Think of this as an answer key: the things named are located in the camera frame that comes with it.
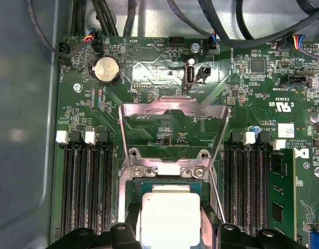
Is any black fan header connector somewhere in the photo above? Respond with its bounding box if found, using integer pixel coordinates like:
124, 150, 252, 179
57, 41, 72, 65

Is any internal USB port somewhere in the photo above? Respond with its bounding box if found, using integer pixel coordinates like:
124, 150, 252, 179
184, 64, 196, 90

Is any thin grey cable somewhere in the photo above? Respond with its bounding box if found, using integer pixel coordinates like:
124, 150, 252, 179
26, 0, 84, 60

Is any black RAM slot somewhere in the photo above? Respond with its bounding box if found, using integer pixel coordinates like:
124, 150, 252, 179
223, 131, 238, 225
84, 131, 101, 234
98, 131, 115, 231
236, 131, 255, 231
70, 130, 87, 234
249, 131, 269, 230
56, 129, 72, 236

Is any silver CPU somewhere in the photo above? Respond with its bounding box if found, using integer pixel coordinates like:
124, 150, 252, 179
134, 180, 204, 249

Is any metal wire locking lever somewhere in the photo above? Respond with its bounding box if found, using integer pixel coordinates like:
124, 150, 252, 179
208, 165, 227, 224

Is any black PC case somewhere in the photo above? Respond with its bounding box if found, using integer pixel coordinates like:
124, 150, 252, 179
0, 0, 319, 249

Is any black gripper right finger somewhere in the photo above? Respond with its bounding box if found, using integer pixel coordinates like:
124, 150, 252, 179
200, 202, 307, 249

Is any white motherboard label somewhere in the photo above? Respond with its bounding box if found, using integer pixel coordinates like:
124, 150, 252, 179
278, 123, 296, 137

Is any black jumper header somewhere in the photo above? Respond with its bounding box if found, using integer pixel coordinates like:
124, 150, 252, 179
197, 66, 211, 84

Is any green motherboard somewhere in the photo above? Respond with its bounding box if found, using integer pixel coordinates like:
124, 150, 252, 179
54, 35, 319, 249

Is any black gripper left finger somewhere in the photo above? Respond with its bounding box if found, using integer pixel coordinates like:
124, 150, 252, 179
49, 202, 142, 249

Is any silver coin battery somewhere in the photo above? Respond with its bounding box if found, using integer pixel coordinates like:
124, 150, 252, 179
89, 56, 121, 86

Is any metal CPU socket cover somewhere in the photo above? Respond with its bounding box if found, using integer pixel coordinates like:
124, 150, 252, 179
118, 95, 231, 172

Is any thick black sleeved cable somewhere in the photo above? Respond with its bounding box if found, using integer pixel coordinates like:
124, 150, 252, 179
197, 0, 319, 42

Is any CPU socket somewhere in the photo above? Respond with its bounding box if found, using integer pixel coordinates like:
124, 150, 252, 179
117, 149, 221, 234

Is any green RAM stick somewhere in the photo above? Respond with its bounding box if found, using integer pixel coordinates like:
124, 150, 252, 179
268, 149, 297, 241

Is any fan connector with coloured wires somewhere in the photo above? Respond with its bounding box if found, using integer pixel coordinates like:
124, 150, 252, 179
277, 33, 306, 52
205, 31, 220, 56
82, 32, 103, 54

